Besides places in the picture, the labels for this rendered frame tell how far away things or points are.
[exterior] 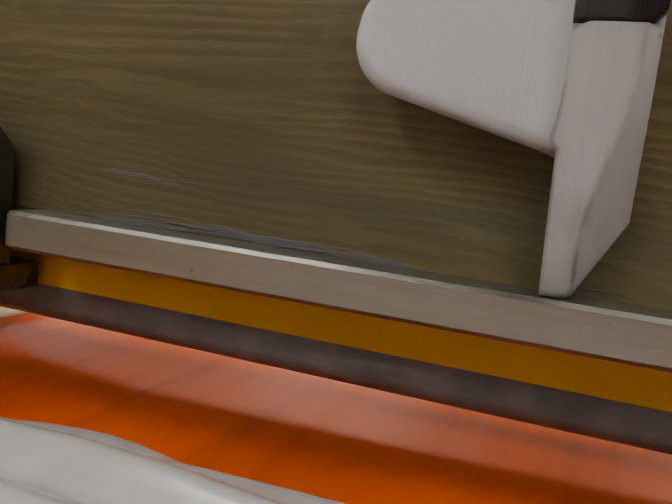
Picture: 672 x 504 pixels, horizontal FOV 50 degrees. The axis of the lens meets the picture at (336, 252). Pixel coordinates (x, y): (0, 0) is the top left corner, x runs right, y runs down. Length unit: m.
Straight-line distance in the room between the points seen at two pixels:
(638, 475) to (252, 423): 0.09
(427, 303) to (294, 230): 0.04
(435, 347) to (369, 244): 0.03
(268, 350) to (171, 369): 0.04
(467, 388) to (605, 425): 0.03
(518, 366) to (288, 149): 0.08
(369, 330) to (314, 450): 0.03
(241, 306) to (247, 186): 0.03
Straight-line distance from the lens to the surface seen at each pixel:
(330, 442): 0.18
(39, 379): 0.22
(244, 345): 0.20
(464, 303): 0.15
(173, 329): 0.21
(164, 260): 0.18
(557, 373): 0.18
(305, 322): 0.19
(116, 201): 0.20
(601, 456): 0.20
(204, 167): 0.19
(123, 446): 0.17
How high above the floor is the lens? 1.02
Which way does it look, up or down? 7 degrees down
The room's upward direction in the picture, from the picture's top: 6 degrees clockwise
